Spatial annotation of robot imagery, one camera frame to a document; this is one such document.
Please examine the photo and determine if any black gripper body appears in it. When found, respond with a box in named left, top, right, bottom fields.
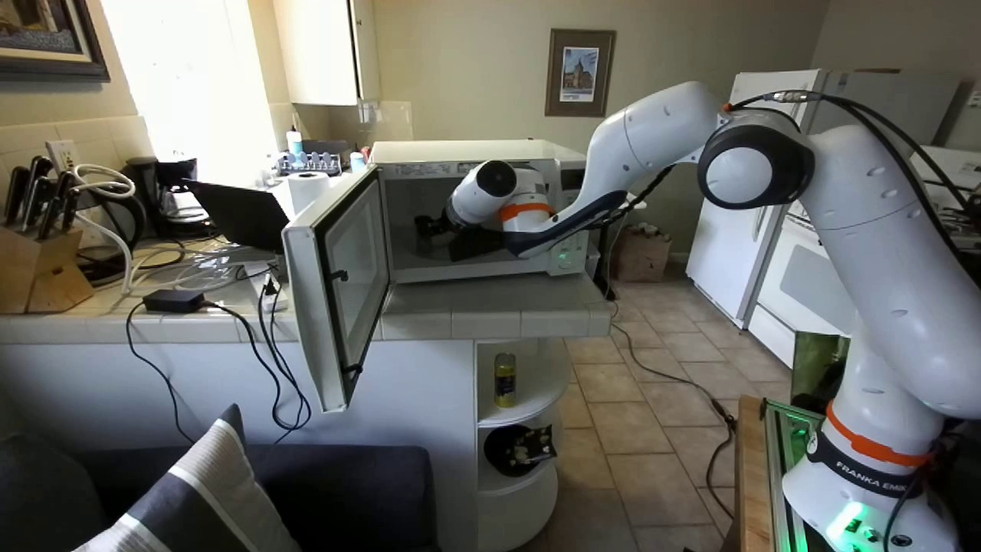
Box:
left=438, top=208, right=512, bottom=261

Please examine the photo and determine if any white tiled kitchen counter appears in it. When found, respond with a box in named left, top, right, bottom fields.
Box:
left=0, top=227, right=615, bottom=552

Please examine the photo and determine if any white green bottle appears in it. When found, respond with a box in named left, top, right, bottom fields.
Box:
left=473, top=337, right=571, bottom=552

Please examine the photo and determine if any white microwave oven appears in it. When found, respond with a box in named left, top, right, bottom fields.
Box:
left=283, top=139, right=596, bottom=415

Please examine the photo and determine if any yellow blue drink can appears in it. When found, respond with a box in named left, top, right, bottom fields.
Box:
left=492, top=350, right=522, bottom=408

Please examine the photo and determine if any brown cardboard box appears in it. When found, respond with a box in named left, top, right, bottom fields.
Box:
left=613, top=222, right=673, bottom=285

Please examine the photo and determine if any white paper towel roll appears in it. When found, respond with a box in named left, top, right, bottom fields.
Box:
left=284, top=169, right=330, bottom=221

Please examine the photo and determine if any row of small containers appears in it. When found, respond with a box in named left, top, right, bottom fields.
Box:
left=273, top=151, right=345, bottom=177

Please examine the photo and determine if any black bowl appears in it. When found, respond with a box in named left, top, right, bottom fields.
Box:
left=482, top=420, right=562, bottom=477

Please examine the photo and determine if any black countertop appliance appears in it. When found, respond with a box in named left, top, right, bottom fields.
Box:
left=188, top=177, right=295, bottom=254

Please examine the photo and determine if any white refrigerator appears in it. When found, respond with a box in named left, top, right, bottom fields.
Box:
left=684, top=66, right=829, bottom=330

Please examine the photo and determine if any dark blue sofa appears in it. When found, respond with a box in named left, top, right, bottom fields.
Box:
left=0, top=408, right=440, bottom=552

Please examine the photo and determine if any black power adapter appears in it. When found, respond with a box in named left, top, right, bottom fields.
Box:
left=142, top=287, right=207, bottom=314

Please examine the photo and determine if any white stove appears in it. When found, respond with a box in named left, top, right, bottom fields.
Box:
left=744, top=201, right=866, bottom=367

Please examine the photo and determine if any bright window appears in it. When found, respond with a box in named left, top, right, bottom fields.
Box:
left=99, top=0, right=364, bottom=179

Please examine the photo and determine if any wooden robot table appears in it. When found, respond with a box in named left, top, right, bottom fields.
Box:
left=733, top=396, right=809, bottom=552

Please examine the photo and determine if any grey white striped pillow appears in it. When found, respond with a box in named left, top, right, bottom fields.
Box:
left=72, top=400, right=303, bottom=552

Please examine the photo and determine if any wooden knife block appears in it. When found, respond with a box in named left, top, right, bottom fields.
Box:
left=0, top=222, right=99, bottom=319

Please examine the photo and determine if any brown framed wall picture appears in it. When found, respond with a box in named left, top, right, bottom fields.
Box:
left=544, top=25, right=620, bottom=119

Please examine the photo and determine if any black hanging cable bundle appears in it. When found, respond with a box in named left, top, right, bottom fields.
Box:
left=199, top=269, right=315, bottom=434

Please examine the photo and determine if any black floor power cable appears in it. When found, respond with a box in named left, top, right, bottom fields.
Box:
left=606, top=304, right=741, bottom=525

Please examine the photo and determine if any white coiled cord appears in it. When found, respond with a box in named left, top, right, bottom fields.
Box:
left=68, top=160, right=142, bottom=293

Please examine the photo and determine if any thin black adapter cable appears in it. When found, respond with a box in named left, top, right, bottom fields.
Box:
left=121, top=296, right=203, bottom=445

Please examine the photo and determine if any green robot mounting frame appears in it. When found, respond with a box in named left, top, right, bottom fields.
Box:
left=763, top=330, right=852, bottom=552

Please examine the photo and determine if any black handled knife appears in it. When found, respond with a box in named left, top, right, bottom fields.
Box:
left=4, top=163, right=31, bottom=230
left=58, top=179, right=85, bottom=237
left=25, top=152, right=54, bottom=238
left=43, top=169, right=71, bottom=243

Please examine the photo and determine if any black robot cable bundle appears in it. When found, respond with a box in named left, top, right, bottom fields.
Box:
left=726, top=87, right=981, bottom=256

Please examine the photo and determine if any dark framed wall painting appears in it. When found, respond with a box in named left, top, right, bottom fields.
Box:
left=0, top=0, right=109, bottom=81

